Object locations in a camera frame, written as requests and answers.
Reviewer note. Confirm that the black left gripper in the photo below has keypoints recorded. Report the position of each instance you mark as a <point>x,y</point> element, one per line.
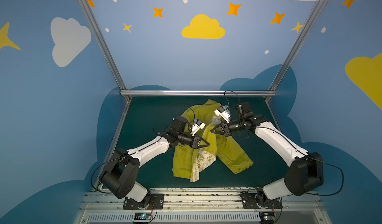
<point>194,140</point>

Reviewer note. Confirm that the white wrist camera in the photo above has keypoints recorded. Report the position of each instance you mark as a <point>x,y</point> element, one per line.
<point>224,113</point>
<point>198,125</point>

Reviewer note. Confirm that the aluminium frame post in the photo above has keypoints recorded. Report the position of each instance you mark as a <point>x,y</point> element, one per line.
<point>303,34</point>
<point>86,8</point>

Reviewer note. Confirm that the green circuit board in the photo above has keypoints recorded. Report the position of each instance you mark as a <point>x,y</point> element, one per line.
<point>266,218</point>
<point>142,217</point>

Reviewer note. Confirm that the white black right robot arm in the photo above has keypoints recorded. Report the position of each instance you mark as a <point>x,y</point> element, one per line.
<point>305,169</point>

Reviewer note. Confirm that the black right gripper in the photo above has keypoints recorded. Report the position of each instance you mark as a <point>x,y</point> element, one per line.
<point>225,127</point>

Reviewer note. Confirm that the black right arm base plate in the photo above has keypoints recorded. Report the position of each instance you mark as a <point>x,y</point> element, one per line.
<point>249,200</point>

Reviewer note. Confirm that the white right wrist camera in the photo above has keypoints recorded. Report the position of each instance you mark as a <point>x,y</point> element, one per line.
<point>224,113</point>

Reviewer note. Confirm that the lime green jacket printed lining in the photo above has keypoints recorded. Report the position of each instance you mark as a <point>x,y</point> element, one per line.
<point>188,163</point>

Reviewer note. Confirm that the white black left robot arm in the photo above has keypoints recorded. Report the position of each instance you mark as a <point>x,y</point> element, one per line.
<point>119,173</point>

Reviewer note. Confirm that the right green circuit board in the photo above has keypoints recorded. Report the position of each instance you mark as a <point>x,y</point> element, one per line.
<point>266,218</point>

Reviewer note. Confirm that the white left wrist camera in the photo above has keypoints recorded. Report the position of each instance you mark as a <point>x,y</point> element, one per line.
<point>198,125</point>

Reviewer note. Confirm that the left green circuit board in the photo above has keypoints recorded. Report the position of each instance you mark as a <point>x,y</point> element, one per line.
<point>142,217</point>

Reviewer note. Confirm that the aluminium right frame post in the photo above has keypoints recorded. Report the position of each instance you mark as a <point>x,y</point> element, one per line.
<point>303,34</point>

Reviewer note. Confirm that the aluminium rear frame bar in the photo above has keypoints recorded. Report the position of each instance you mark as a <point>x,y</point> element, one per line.
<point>195,93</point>

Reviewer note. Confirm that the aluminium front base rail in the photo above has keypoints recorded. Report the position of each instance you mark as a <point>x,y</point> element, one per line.
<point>201,206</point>

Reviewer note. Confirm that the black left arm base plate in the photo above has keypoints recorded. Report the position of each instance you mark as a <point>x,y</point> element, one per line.
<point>150,201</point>

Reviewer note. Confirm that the aluminium left frame post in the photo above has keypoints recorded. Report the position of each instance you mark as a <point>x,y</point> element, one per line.
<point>86,8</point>

